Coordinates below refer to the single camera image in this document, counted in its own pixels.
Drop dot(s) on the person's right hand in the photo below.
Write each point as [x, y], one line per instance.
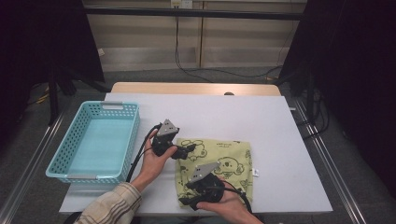
[230, 207]

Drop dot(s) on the black horizontal bar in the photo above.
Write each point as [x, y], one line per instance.
[193, 13]

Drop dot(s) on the light blue plastic basket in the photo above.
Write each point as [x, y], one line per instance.
[99, 146]

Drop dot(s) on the metal floor rail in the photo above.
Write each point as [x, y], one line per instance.
[330, 149]
[31, 161]

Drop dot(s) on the black stand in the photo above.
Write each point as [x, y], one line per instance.
[53, 93]

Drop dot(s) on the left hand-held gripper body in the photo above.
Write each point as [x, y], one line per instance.
[163, 144]

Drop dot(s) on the person's left hand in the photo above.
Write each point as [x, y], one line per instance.
[154, 169]

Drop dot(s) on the white wall socket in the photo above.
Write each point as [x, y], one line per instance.
[181, 3]

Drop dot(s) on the wooden table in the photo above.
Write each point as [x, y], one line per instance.
[186, 88]

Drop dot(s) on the green printed baby romper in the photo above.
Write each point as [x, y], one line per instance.
[230, 155]

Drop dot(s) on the small white wall plate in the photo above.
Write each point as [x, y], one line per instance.
[101, 52]

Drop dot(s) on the black curtain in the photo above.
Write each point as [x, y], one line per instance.
[40, 37]
[358, 62]

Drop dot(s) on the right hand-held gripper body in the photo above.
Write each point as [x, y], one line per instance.
[207, 188]

